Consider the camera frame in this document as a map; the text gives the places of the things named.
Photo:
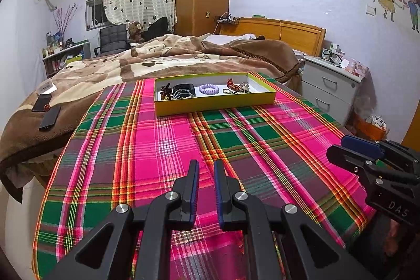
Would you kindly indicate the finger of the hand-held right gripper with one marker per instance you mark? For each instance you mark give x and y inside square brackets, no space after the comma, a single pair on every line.
[361,145]
[344,157]

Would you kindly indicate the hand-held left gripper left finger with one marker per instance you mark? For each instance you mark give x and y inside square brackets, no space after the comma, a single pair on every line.
[196,181]

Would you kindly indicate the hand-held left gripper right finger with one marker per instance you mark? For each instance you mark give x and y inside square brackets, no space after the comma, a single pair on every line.
[218,188]

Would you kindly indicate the yellow-green cardboard box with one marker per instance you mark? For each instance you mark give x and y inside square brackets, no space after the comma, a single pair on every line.
[213,104]

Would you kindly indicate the orange box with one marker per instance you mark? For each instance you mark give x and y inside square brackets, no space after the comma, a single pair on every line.
[370,130]

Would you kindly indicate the pink green plaid cloth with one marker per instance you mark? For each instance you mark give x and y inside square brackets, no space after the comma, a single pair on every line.
[147,152]

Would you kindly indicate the white drawer nightstand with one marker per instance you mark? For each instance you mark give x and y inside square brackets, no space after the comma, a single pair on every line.
[328,86]

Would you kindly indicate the pink box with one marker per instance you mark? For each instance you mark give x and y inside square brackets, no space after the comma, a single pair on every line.
[356,66]

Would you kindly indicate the red orange hair clip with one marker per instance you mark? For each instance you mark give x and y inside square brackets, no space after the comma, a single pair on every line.
[232,84]

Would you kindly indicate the wooden bed headboard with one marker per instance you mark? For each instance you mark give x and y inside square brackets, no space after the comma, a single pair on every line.
[295,34]

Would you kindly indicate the white pillow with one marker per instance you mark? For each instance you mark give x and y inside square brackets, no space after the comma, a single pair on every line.
[229,38]

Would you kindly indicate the brown patterned blanket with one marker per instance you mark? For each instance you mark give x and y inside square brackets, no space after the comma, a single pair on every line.
[98,70]

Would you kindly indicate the black bag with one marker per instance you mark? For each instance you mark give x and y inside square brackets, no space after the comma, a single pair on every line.
[156,29]

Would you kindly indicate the black phone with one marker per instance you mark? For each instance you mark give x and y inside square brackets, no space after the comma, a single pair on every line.
[51,118]
[39,103]

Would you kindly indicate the brown teddy bear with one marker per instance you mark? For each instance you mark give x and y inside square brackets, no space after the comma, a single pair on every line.
[134,32]

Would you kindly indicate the black office chair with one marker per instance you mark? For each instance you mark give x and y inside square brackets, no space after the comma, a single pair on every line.
[113,39]

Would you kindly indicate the white card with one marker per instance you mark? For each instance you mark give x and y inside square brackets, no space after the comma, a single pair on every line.
[46,88]

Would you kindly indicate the white desk shelf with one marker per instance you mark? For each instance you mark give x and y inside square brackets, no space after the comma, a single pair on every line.
[72,50]

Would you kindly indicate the window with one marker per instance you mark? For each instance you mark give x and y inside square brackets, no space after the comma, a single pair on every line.
[93,14]

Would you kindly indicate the group of bottles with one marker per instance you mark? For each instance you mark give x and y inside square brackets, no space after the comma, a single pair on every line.
[52,47]

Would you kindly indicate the purple flower branches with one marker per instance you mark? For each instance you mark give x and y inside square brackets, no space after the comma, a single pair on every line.
[65,21]

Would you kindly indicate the wall switch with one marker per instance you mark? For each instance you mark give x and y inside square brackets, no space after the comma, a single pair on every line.
[370,9]

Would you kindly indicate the small wall shelf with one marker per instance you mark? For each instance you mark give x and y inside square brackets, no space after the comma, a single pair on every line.
[226,19]

